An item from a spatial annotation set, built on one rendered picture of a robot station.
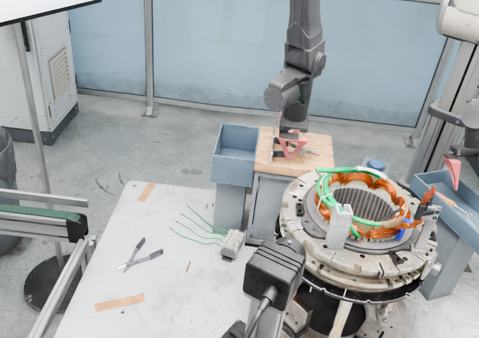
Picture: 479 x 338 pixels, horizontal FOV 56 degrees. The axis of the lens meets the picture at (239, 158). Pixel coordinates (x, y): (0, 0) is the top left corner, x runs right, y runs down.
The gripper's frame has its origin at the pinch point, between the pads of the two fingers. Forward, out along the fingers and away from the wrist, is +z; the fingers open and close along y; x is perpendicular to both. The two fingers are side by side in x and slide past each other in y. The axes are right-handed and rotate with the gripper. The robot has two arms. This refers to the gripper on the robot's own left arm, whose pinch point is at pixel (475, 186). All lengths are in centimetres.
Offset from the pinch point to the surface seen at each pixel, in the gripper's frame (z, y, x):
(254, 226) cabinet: 14, -53, 9
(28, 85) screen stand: -25, -131, 29
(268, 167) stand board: -3.9, -47.3, 0.6
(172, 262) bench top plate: 22, -73, 0
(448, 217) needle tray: 7.2, -5.4, -0.6
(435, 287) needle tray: 27.7, -6.0, 5.4
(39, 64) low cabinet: -36, -199, 137
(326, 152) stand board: -5.8, -33.3, 10.7
